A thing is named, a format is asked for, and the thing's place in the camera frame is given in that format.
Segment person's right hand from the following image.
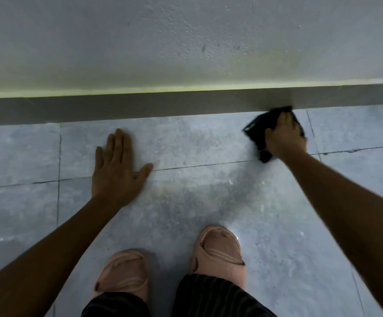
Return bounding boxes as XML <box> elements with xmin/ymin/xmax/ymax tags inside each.
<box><xmin>264</xmin><ymin>112</ymin><xmax>308</xmax><ymax>162</ymax></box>

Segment person's left hand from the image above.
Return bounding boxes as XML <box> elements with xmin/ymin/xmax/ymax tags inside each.
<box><xmin>91</xmin><ymin>128</ymin><xmax>154</xmax><ymax>208</ymax></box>

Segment black cleaning cloth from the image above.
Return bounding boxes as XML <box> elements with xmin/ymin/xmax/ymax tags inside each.
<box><xmin>243</xmin><ymin>106</ymin><xmax>306</xmax><ymax>164</ymax></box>

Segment grey baseboard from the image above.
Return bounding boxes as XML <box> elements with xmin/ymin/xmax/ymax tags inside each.
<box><xmin>0</xmin><ymin>83</ymin><xmax>383</xmax><ymax>127</ymax></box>

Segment person's right forearm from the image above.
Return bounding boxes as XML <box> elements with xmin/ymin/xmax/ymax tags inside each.
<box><xmin>282</xmin><ymin>151</ymin><xmax>383</xmax><ymax>317</ymax></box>

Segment person's left forearm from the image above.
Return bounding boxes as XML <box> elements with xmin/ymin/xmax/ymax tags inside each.
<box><xmin>0</xmin><ymin>196</ymin><xmax>123</xmax><ymax>317</ymax></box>

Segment pink slipper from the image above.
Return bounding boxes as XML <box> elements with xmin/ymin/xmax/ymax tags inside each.
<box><xmin>190</xmin><ymin>225</ymin><xmax>246</xmax><ymax>289</ymax></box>
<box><xmin>92</xmin><ymin>249</ymin><xmax>150</xmax><ymax>302</ymax></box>

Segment black grey striped shorts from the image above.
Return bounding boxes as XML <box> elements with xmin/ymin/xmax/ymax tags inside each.
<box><xmin>81</xmin><ymin>273</ymin><xmax>278</xmax><ymax>317</ymax></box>

